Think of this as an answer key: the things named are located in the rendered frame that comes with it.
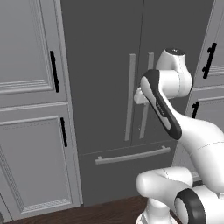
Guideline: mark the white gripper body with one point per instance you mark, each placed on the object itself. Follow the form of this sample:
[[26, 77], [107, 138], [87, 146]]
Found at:
[[140, 97]]

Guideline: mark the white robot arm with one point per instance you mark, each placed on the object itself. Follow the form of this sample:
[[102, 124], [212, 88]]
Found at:
[[201, 145]]

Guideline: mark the dark grey fridge door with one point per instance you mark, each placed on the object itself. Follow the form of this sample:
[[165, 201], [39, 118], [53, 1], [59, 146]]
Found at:
[[175, 26], [99, 73]]

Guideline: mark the dark grey fridge drawer front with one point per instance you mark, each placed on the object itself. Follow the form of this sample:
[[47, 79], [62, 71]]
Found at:
[[110, 180]]

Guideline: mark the grey cupboard door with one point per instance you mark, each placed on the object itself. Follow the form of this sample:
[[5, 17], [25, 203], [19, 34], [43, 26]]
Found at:
[[35, 163], [210, 109], [23, 49], [215, 20]]

